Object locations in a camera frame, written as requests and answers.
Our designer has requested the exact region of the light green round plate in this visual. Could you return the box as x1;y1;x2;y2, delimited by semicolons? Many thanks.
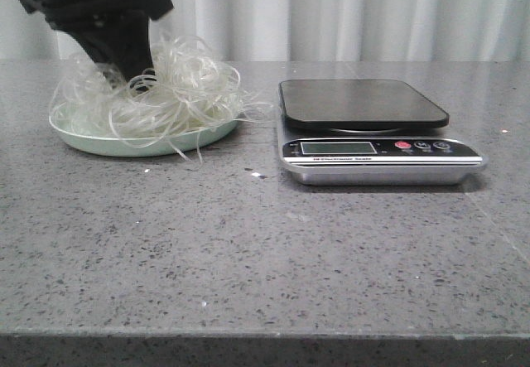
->
49;109;237;157

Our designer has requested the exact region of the white translucent vermicelli bundle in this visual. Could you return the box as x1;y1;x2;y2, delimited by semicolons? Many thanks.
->
49;36;277;140

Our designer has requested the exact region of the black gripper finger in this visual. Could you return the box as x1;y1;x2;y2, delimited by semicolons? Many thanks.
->
63;27;119;71
110;11;154;85

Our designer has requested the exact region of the white pleated curtain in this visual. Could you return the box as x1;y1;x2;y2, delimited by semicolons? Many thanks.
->
0;0;530;64

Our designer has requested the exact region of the silver black kitchen scale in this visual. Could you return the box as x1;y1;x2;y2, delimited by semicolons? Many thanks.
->
277;79;487;186

